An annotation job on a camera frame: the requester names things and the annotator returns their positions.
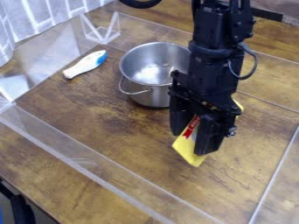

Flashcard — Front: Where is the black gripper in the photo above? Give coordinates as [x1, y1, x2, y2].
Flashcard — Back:
[170, 40, 245, 156]

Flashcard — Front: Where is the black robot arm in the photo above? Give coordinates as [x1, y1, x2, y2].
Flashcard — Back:
[170, 0, 257, 156]

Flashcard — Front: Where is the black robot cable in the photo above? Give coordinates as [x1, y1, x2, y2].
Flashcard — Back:
[118, 0, 259, 81]

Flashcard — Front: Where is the stainless steel pot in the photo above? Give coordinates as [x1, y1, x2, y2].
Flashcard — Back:
[118, 42, 190, 108]

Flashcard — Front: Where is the black table leg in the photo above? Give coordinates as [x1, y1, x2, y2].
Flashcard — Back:
[0, 179, 36, 224]

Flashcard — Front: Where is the black bar at table edge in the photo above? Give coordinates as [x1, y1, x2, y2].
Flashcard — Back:
[253, 8, 283, 22]

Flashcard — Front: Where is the clear acrylic barrier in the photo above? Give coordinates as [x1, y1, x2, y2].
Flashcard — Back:
[0, 12, 299, 224]

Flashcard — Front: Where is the yellow butter block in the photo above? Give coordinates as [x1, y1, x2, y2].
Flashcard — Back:
[173, 100, 243, 167]

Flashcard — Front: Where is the white curtain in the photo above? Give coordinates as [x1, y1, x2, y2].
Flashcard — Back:
[0, 0, 115, 67]

